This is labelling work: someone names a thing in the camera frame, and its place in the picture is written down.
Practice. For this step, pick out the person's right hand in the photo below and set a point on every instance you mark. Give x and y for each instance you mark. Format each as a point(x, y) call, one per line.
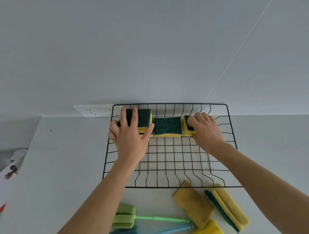
point(207, 133)

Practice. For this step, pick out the person's left hand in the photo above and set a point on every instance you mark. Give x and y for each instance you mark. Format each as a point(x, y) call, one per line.
point(129, 142)

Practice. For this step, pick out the person's left thumb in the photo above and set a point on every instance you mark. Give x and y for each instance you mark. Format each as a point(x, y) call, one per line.
point(148, 133)

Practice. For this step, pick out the person's left middle finger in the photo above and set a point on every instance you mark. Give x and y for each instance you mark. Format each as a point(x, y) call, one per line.
point(123, 117)

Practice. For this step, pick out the person's right little finger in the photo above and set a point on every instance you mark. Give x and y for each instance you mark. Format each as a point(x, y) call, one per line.
point(211, 119)

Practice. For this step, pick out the person's left little finger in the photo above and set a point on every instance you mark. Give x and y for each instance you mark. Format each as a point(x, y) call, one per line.
point(111, 136)

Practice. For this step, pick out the person's right middle finger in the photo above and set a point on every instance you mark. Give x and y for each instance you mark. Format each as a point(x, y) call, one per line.
point(199, 119)

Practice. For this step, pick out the green and yellow scrub sponge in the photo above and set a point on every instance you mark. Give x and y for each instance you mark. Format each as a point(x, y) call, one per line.
point(167, 126)
point(185, 127)
point(143, 118)

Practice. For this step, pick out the person's left forearm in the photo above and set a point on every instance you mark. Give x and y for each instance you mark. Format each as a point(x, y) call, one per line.
point(101, 200)

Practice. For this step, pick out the person's right forearm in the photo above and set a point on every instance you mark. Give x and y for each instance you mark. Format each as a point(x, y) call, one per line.
point(263, 185)

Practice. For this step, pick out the white power strip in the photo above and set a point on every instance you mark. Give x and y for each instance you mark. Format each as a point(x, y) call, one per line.
point(96, 111)

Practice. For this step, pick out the green sponge brush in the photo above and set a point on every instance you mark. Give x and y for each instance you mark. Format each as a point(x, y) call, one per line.
point(124, 215)

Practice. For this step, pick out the yellow sponge cloth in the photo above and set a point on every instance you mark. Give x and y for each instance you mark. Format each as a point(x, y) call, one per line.
point(193, 205)

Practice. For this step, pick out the long yellow green sponge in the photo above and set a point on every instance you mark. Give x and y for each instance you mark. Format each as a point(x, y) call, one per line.
point(229, 207)

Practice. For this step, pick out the blue sponge brush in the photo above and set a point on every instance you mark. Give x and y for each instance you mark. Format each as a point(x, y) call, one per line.
point(173, 229)

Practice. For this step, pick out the white printed box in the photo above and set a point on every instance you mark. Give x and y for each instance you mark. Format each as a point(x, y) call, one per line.
point(7, 183)

